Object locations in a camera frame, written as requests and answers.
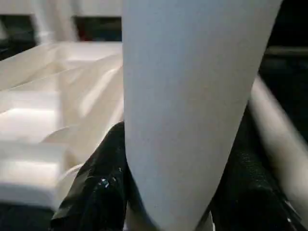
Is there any white cabinet with glass doors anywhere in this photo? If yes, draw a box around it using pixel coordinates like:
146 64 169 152
0 0 124 45

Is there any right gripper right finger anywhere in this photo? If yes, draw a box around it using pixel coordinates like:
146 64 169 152
209 109 304 231

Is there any black plastic mat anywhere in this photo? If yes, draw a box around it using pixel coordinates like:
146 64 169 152
0 45 308 231

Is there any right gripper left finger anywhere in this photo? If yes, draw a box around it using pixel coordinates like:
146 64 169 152
50 121 128 231

